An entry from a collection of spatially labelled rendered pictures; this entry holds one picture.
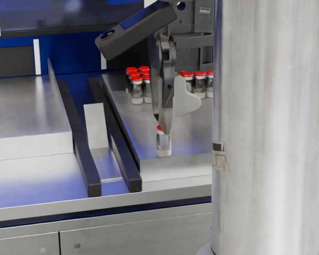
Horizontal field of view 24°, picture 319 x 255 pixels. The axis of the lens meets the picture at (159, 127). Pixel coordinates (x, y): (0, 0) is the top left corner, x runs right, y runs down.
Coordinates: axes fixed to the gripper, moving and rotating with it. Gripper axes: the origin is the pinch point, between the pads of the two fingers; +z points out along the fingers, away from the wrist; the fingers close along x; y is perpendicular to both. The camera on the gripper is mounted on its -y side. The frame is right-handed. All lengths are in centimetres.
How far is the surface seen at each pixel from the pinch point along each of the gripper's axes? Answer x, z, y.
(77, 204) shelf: -9.7, 6.5, -13.6
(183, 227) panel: 30, 38, 12
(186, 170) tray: -7.3, 4.6, 2.2
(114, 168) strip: -2.6, 5.4, -7.3
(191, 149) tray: 0.7, 5.4, 5.2
